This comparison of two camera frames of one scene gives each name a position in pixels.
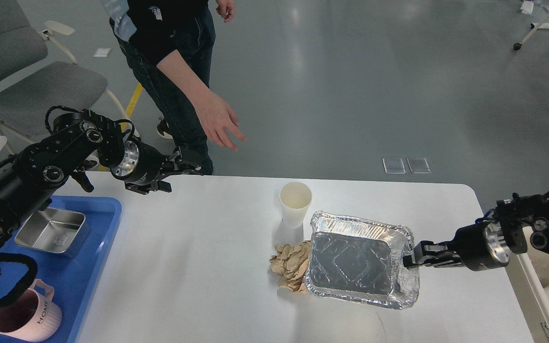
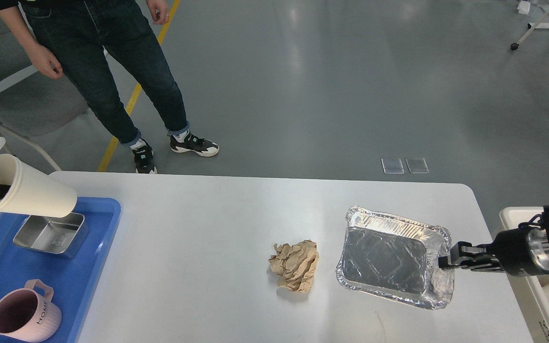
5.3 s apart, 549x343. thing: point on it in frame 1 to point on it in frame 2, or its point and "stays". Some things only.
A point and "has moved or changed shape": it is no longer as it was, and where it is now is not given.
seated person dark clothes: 167,43 to 74,39
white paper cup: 295,197 has moved or changed shape
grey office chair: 17,75 stays
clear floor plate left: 393,166 stays
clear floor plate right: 418,165 stays
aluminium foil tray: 356,259 has moved or changed shape
